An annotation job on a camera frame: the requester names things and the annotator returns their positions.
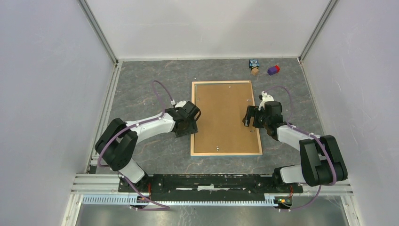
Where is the brown cardboard backing board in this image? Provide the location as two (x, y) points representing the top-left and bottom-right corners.
(193, 83), (261, 154)

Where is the wooden picture frame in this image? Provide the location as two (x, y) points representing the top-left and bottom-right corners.
(190, 80), (263, 157)

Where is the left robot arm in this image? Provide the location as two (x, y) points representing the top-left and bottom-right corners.
(95, 101), (201, 192)

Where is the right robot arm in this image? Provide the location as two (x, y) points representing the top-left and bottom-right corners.
(242, 101), (348, 192)

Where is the small wooden cube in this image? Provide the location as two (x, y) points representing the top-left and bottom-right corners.
(251, 67), (259, 76)

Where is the purple and red block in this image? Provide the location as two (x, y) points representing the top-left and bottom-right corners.
(267, 65), (280, 75)

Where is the blue owl toy block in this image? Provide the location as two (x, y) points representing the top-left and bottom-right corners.
(248, 59), (259, 70)

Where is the light blue toothed strip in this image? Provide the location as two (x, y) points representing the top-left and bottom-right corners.
(81, 194), (277, 207)

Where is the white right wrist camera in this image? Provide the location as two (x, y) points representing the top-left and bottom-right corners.
(258, 91), (274, 111)

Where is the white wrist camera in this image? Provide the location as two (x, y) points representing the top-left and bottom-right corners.
(171, 100), (187, 109)
(258, 91), (274, 111)

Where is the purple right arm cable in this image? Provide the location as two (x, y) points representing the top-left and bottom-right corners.
(262, 86), (338, 213)

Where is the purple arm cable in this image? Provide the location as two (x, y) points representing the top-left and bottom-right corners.
(262, 86), (338, 213)
(96, 80), (175, 211)

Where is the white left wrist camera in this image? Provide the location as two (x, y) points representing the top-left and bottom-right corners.
(171, 100), (187, 109)

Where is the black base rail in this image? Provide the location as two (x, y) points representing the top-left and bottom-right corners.
(134, 174), (295, 202)

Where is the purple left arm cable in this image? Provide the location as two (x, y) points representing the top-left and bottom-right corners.
(96, 80), (175, 211)

